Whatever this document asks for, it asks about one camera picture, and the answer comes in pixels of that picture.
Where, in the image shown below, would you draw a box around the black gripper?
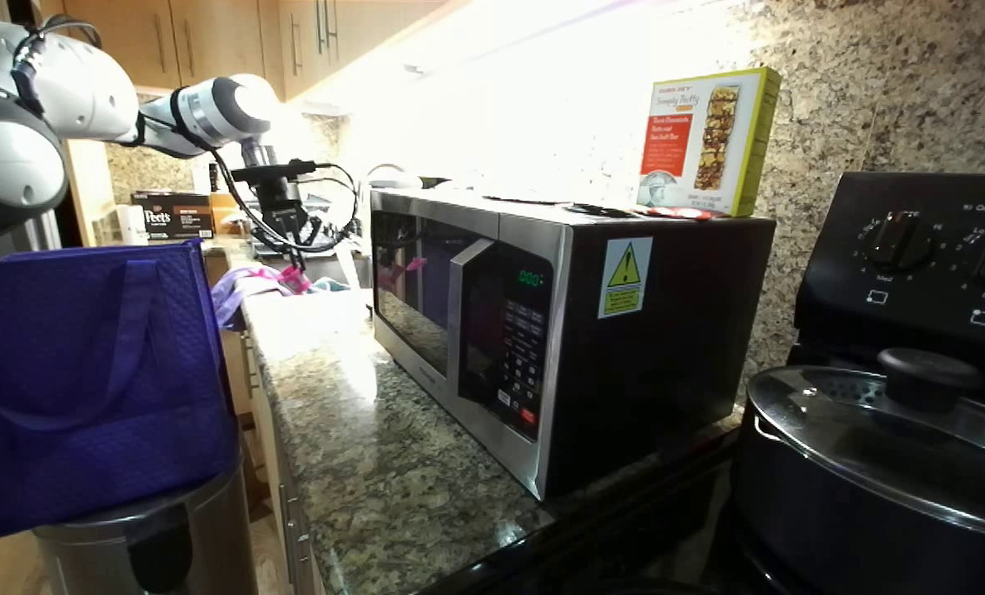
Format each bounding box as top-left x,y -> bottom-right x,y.
253,177 -> 317,273

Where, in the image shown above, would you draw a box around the blue insulated tote bag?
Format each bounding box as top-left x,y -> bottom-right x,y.
0,235 -> 306,550

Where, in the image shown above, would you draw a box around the wooden knife block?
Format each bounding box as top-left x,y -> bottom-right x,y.
207,189 -> 241,243

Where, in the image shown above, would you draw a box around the black carton box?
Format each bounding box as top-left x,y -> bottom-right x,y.
134,193 -> 216,245

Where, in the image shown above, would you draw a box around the chrome faucet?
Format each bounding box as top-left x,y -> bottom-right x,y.
356,158 -> 409,198

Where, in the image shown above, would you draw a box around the white container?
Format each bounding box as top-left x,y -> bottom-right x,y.
108,202 -> 150,248

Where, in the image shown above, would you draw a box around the light wood base cabinet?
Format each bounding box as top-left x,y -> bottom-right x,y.
221,329 -> 297,595

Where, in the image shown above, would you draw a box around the stainless steel trash can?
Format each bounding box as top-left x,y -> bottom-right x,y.
30,466 -> 262,595

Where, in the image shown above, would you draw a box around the stainless steel microwave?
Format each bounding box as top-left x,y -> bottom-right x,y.
366,187 -> 782,506

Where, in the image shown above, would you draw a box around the green white food box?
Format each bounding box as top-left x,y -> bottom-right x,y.
636,64 -> 784,221

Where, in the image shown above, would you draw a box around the black cooking pot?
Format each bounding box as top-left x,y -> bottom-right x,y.
730,415 -> 985,595

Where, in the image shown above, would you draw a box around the black pot with lid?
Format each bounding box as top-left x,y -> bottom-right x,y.
746,344 -> 985,546

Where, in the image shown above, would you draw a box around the black electric stove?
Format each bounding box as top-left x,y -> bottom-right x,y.
425,169 -> 985,595

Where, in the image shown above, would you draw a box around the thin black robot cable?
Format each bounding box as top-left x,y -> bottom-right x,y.
207,140 -> 363,258

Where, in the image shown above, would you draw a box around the wooden wall cabinets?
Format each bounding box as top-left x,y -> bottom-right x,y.
60,0 -> 452,104

